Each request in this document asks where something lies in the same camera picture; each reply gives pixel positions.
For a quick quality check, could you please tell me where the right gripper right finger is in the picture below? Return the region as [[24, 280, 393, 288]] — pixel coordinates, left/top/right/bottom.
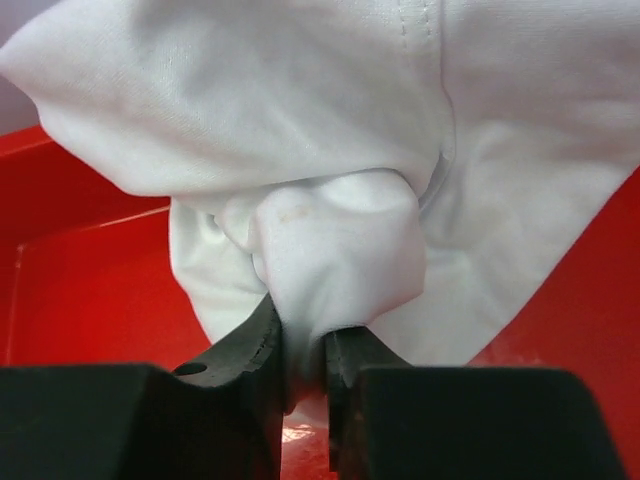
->
[[324, 327, 625, 479]]

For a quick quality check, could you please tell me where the white skirt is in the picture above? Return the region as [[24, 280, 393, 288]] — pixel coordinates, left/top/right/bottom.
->
[[1, 1, 639, 422]]

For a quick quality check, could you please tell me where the red plastic tray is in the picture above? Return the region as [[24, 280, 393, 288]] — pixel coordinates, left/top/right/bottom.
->
[[1, 127, 639, 478]]

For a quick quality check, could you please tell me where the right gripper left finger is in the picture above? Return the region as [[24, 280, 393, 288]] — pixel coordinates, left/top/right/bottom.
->
[[1, 298, 284, 479]]

